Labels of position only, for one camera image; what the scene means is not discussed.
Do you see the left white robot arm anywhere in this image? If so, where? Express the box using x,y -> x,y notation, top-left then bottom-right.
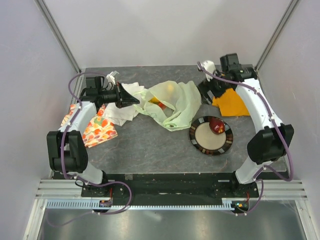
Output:
46,73 -> 140,197

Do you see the grey slotted cable duct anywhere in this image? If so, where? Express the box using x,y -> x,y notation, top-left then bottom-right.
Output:
46,199 -> 248,211

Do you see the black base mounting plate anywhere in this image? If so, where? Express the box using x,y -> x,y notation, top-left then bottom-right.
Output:
79,173 -> 258,200

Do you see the right aluminium frame post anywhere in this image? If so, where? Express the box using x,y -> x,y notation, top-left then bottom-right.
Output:
254,0 -> 300,73

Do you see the orange red fake fruit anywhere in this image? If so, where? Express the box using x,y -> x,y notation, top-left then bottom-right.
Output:
157,102 -> 168,111

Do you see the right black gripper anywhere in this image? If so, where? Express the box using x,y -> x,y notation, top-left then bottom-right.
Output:
196,68 -> 231,106

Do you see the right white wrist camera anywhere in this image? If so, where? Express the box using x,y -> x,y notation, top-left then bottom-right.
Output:
198,60 -> 216,82

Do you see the dark red fake apple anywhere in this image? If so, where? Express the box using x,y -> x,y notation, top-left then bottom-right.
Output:
209,117 -> 225,135

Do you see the dark rimmed ceramic plate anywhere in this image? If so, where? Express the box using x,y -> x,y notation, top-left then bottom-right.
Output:
188,115 -> 234,156

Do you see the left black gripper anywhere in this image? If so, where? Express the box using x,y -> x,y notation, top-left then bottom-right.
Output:
98,82 -> 140,109

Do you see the white crumpled cloth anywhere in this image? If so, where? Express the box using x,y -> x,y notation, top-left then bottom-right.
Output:
102,82 -> 145,127

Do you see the left aluminium frame post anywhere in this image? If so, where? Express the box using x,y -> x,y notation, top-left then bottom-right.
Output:
34,0 -> 82,73

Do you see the purple cable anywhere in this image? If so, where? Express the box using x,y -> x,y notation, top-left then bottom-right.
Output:
44,72 -> 133,227
196,61 -> 295,217

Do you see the aluminium front rail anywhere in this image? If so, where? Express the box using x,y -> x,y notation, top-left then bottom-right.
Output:
36,179 -> 308,201

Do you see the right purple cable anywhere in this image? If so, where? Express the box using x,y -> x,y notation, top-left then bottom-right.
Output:
196,61 -> 295,217

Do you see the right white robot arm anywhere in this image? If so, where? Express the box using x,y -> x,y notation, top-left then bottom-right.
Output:
197,53 -> 294,197

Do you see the yellow fake fruit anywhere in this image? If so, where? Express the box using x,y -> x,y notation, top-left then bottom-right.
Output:
149,96 -> 161,104

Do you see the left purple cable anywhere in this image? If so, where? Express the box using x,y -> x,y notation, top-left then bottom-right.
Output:
44,72 -> 133,227

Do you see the aluminium frame post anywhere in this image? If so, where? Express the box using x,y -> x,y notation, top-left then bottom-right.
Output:
254,0 -> 300,73
34,0 -> 82,73

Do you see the orange floral cloth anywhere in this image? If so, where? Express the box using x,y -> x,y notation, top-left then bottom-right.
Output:
60,103 -> 119,149

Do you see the light green plastic bag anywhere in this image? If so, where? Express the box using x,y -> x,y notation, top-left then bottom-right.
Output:
134,80 -> 202,132

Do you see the orange folded cloth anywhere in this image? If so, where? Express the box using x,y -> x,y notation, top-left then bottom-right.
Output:
212,88 -> 250,117

